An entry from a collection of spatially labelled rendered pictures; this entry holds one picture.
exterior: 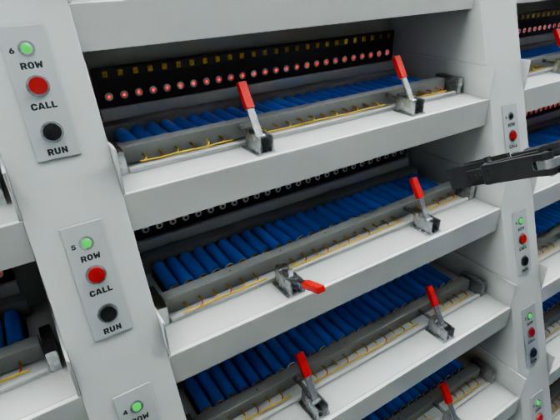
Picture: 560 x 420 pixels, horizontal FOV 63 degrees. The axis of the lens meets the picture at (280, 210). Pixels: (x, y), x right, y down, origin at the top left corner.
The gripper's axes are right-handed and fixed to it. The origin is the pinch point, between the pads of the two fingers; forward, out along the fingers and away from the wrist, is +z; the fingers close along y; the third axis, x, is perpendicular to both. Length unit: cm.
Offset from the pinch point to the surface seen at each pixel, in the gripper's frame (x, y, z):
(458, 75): 15.5, 15.7, 11.1
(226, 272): -2.9, -33.4, 15.7
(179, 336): -7.5, -42.4, 12.5
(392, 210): -3.0, -2.9, 15.8
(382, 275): -11.0, -11.7, 11.7
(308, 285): -6.5, -27.2, 6.1
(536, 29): 24, 60, 21
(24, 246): 8, -55, 8
